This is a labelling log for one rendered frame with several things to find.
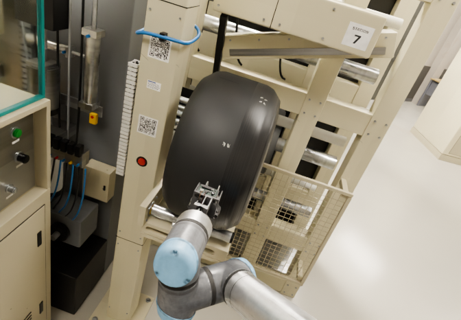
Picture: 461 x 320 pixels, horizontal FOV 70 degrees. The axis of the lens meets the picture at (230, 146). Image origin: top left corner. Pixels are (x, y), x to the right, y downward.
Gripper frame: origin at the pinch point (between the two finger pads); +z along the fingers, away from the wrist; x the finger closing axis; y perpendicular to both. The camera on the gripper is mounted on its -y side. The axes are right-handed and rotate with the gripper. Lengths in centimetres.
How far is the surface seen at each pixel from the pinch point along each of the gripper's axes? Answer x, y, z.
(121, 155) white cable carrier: 40.7, -12.3, 24.8
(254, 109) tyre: -4.0, 26.0, 13.6
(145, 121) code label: 32.9, 6.6, 21.0
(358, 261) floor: -121, -102, 150
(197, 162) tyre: 7.2, 7.6, 1.7
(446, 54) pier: -353, 95, 760
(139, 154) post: 32.9, -8.2, 22.8
